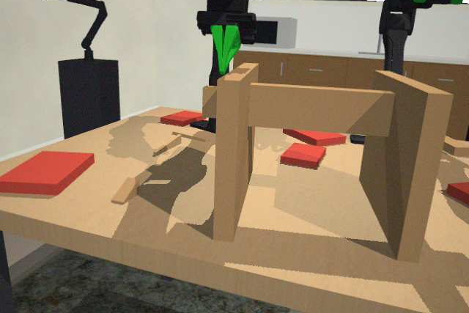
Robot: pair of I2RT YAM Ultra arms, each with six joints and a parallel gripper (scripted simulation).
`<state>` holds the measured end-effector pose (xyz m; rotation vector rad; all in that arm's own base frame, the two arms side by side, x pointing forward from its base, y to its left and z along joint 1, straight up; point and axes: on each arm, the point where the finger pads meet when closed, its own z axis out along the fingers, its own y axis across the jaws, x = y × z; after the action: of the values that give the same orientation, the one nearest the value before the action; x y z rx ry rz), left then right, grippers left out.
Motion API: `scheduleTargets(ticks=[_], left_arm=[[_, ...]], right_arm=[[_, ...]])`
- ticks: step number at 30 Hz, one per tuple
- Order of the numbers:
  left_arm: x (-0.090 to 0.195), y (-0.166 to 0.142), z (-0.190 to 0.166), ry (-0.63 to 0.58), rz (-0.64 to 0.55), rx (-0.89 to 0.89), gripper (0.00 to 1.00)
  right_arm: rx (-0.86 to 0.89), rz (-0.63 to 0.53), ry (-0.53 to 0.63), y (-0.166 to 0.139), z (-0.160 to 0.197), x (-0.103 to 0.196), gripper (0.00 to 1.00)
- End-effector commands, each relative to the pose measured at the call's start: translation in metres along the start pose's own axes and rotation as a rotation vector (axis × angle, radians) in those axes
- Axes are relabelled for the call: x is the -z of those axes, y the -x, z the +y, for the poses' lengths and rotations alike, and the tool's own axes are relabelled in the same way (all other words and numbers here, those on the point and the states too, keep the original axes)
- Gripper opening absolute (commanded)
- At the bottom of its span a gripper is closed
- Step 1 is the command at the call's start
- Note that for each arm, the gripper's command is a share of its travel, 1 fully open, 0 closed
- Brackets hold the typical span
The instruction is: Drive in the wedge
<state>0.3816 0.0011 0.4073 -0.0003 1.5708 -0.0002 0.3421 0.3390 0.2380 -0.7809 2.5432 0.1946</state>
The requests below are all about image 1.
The tan wooden board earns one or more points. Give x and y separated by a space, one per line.
399 172
234 149

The tan wooden rail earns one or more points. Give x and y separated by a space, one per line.
313 108

